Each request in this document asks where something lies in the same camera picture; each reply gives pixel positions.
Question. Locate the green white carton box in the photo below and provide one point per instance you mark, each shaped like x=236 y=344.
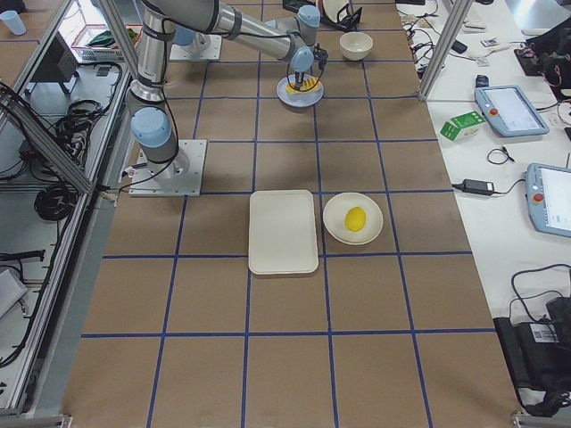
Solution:
x=463 y=126

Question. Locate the teach pendant far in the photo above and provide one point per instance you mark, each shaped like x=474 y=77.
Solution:
x=509 y=112

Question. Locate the black power adapter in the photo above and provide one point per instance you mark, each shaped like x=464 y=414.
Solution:
x=478 y=187

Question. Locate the black dish rack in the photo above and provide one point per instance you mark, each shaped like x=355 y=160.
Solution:
x=348 y=24

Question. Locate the cream plate with lemon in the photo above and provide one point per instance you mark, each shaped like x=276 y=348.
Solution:
x=334 y=213

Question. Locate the cream plate in rack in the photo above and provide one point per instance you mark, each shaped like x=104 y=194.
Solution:
x=336 y=10

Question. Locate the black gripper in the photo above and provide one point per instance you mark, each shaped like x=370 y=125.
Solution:
x=299 y=74

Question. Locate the white bowl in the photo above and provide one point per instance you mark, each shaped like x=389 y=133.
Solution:
x=355 y=46

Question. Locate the blue plate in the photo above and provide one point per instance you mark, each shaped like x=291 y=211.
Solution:
x=297 y=101

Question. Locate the teach pendant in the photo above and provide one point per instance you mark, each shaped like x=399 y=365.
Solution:
x=548 y=198
x=509 y=112

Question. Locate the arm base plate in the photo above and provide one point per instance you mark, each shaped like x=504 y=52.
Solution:
x=183 y=176
x=203 y=48

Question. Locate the white rectangular tray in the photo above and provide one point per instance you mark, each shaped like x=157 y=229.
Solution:
x=282 y=233

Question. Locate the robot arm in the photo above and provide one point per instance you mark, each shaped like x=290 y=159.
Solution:
x=189 y=28

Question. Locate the aluminium frame post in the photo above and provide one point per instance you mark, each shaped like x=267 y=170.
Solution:
x=448 y=35

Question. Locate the teach pendant near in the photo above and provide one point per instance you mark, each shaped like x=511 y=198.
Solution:
x=548 y=198

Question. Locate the yellow lemon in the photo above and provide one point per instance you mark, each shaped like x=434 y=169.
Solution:
x=355 y=219

